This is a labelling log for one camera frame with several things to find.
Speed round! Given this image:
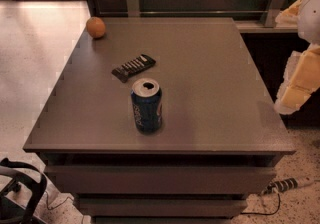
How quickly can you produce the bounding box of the blue pepsi can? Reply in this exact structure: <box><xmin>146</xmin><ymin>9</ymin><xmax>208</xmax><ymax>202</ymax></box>
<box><xmin>131</xmin><ymin>78</ymin><xmax>162</xmax><ymax>133</ymax></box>

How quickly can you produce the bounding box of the power strip on floor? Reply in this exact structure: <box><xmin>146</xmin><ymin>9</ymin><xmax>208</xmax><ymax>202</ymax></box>
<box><xmin>261</xmin><ymin>177</ymin><xmax>314</xmax><ymax>195</ymax></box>

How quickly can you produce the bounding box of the black cable on floor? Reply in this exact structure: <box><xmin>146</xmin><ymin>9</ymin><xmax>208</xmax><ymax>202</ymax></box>
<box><xmin>240</xmin><ymin>191</ymin><xmax>282</xmax><ymax>217</ymax></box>

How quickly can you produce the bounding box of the thin cable left floor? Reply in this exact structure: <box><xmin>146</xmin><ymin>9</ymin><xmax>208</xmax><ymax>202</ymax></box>
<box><xmin>44</xmin><ymin>190</ymin><xmax>75</xmax><ymax>211</ymax></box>

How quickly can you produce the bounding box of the grey drawer cabinet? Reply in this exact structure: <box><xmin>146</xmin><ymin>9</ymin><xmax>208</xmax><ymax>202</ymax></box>
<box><xmin>24</xmin><ymin>18</ymin><xmax>294</xmax><ymax>224</ymax></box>

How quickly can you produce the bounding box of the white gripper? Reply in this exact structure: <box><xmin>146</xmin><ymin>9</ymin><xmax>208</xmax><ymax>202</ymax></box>
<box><xmin>274</xmin><ymin>0</ymin><xmax>320</xmax><ymax>115</ymax></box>

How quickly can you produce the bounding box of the orange fruit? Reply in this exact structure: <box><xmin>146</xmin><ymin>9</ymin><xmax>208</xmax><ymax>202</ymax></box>
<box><xmin>86</xmin><ymin>17</ymin><xmax>106</xmax><ymax>39</ymax></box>

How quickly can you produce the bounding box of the right metal bracket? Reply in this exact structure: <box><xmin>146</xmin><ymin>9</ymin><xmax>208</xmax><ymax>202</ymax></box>
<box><xmin>260</xmin><ymin>0</ymin><xmax>285</xmax><ymax>28</ymax></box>

